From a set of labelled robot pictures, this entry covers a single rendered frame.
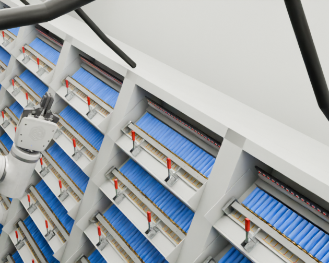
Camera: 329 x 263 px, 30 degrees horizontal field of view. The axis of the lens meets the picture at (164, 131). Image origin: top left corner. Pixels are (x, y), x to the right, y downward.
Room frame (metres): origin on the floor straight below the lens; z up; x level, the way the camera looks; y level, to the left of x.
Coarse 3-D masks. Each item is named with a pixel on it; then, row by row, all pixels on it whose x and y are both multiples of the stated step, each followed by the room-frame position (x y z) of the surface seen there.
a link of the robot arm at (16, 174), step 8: (8, 160) 1.69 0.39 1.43; (16, 160) 1.67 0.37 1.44; (8, 168) 1.67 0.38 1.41; (16, 168) 1.68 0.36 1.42; (24, 168) 1.68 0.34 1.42; (32, 168) 1.70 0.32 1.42; (8, 176) 1.67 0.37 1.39; (16, 176) 1.68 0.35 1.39; (24, 176) 1.69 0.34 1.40; (0, 184) 1.70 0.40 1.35; (8, 184) 1.69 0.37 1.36; (16, 184) 1.69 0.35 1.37; (24, 184) 1.71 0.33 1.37; (0, 192) 1.70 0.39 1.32; (8, 192) 1.69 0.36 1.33; (16, 192) 1.70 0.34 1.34
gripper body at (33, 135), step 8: (24, 120) 1.65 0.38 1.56; (32, 120) 1.66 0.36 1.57; (40, 120) 1.67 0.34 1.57; (16, 128) 1.69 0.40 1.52; (24, 128) 1.66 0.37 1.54; (32, 128) 1.67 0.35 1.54; (40, 128) 1.68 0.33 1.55; (48, 128) 1.69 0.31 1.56; (56, 128) 1.70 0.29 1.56; (16, 136) 1.67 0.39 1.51; (24, 136) 1.66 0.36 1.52; (32, 136) 1.67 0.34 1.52; (40, 136) 1.68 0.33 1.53; (48, 136) 1.70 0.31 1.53; (16, 144) 1.67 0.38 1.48; (24, 144) 1.67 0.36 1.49; (32, 144) 1.68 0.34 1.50; (40, 144) 1.69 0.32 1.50; (48, 144) 1.71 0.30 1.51; (32, 152) 1.68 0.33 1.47
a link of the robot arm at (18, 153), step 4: (12, 148) 1.69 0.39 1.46; (16, 148) 1.68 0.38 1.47; (12, 152) 1.68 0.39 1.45; (16, 152) 1.67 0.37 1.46; (20, 152) 1.67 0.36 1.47; (24, 152) 1.68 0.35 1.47; (28, 152) 1.69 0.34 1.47; (16, 156) 1.67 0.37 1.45; (20, 156) 1.67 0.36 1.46; (24, 156) 1.67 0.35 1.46; (28, 156) 1.67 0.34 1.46; (32, 156) 1.68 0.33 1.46; (36, 156) 1.69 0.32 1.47; (40, 156) 1.72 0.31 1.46; (20, 160) 1.67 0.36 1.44; (24, 160) 1.67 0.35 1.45; (28, 160) 1.68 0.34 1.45; (32, 160) 1.69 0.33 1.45; (36, 160) 1.70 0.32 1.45
